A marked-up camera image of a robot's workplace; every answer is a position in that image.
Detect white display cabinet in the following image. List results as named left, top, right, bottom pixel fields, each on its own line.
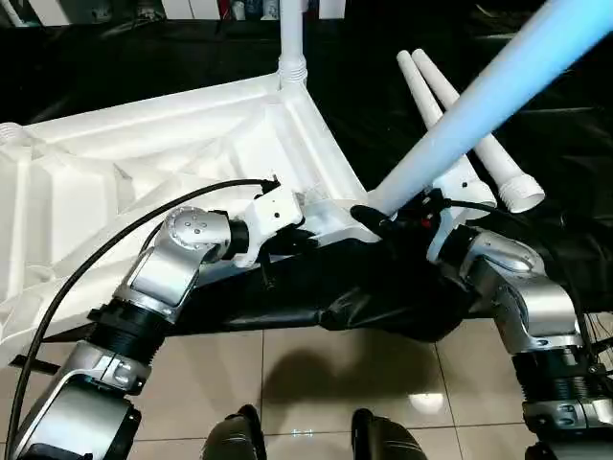
left=0, top=0, right=347, bottom=24

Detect dark robot left foot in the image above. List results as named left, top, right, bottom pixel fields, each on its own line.
left=207, top=403, right=268, bottom=460

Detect tangled black floor cables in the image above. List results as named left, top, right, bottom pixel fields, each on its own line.
left=572, top=267, right=613, bottom=380

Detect white plastic table top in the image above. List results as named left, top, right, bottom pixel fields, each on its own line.
left=0, top=70, right=385, bottom=371

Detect black work mat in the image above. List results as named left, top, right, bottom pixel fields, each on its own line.
left=0, top=16, right=613, bottom=344

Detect black metal table frame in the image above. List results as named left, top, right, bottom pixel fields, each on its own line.
left=8, top=353, right=62, bottom=376

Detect black left wrist camera cable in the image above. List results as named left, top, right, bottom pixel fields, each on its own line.
left=8, top=175, right=283, bottom=449

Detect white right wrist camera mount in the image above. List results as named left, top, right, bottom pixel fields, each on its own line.
left=424, top=161, right=481, bottom=265

